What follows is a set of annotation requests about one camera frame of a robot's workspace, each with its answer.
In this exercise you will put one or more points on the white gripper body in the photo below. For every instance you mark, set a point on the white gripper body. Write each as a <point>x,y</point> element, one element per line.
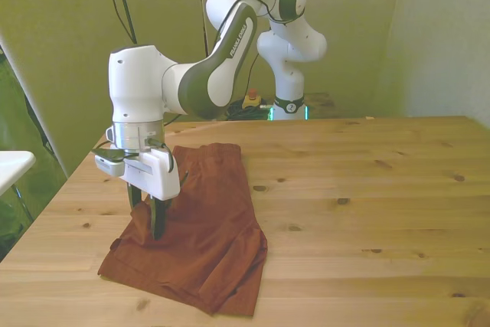
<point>157,174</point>

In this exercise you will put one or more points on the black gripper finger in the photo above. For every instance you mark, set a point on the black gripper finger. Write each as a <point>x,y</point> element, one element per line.
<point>157,220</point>
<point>134,197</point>

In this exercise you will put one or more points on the rust red shorts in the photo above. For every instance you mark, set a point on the rust red shorts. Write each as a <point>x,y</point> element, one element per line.
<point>214,227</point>

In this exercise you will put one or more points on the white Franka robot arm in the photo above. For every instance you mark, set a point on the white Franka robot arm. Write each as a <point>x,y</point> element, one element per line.
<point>134,82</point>

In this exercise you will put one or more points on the yellow emergency stop box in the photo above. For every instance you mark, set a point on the yellow emergency stop box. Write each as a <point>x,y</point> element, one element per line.
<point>252,102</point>

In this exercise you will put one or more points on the white side table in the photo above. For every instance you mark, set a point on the white side table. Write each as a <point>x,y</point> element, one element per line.
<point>13,166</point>

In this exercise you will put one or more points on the thin grey rod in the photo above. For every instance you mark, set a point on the thin grey rod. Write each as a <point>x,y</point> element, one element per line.
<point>202,9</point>

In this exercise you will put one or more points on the black tripod stand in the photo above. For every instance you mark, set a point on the black tripod stand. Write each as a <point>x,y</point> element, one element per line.
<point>123,1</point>

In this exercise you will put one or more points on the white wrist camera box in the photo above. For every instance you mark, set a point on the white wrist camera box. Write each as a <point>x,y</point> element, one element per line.
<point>109,167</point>

